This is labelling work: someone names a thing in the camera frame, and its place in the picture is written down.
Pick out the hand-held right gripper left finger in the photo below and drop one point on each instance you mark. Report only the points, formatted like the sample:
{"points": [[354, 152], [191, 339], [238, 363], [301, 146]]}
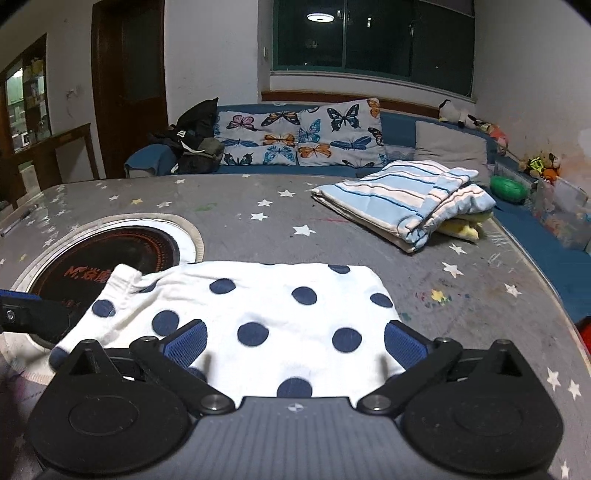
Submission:
{"points": [[189, 342]]}

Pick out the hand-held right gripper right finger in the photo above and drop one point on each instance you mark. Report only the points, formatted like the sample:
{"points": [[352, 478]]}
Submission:
{"points": [[406, 345]]}

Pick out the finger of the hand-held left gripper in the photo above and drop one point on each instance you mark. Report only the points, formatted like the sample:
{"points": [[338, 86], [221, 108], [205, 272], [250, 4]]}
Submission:
{"points": [[32, 316]]}

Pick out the white navy polka-dot garment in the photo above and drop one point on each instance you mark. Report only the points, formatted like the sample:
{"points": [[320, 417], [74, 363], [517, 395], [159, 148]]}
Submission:
{"points": [[277, 314]]}

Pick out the black clothes pile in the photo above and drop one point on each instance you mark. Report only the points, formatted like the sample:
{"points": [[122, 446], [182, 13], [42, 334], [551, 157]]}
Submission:
{"points": [[194, 122]]}

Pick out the round built-in induction cooker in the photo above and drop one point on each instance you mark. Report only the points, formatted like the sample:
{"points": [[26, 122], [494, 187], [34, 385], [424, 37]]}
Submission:
{"points": [[115, 249]]}

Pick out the yellow folded cloth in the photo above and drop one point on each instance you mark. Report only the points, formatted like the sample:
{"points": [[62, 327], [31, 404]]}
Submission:
{"points": [[464, 228]]}

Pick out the folded blue striped blanket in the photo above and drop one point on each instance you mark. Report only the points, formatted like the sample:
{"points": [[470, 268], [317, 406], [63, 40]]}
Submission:
{"points": [[397, 198]]}

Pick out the grey star-print tablecloth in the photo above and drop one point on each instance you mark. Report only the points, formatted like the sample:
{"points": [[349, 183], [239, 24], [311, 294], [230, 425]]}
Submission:
{"points": [[323, 217]]}

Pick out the red box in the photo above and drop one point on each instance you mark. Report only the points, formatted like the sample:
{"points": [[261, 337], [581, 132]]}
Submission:
{"points": [[585, 337]]}

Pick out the green ball toy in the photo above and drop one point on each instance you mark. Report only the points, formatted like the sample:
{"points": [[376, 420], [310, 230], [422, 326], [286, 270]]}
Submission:
{"points": [[508, 189]]}

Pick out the olive green bag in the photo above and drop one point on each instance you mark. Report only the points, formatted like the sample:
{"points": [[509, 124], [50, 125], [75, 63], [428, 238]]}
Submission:
{"points": [[205, 154]]}

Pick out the grey pillow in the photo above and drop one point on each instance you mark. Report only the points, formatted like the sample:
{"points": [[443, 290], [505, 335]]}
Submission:
{"points": [[450, 147]]}

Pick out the clear plastic toy box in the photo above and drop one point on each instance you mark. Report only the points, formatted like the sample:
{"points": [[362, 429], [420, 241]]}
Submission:
{"points": [[563, 212]]}

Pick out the butterfly print pillow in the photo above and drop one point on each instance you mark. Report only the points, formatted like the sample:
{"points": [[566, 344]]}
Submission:
{"points": [[341, 134], [254, 138]]}

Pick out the blue sofa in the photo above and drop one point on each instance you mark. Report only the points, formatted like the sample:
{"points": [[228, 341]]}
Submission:
{"points": [[397, 129]]}

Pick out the yellow green plush toy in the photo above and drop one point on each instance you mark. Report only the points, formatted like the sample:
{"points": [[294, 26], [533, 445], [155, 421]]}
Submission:
{"points": [[540, 166]]}

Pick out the wooden glass cabinet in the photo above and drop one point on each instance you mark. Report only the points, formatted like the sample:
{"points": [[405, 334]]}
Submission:
{"points": [[27, 92]]}

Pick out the orange pink plush toy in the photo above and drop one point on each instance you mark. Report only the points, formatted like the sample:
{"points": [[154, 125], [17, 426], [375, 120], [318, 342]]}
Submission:
{"points": [[495, 133]]}

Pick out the white black plush toy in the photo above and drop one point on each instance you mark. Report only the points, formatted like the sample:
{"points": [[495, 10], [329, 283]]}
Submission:
{"points": [[455, 113]]}

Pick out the dark wooden door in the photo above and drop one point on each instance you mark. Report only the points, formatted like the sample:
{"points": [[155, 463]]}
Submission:
{"points": [[134, 92]]}

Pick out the dark window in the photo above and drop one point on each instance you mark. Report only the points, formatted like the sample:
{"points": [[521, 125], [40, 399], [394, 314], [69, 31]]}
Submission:
{"points": [[378, 37]]}

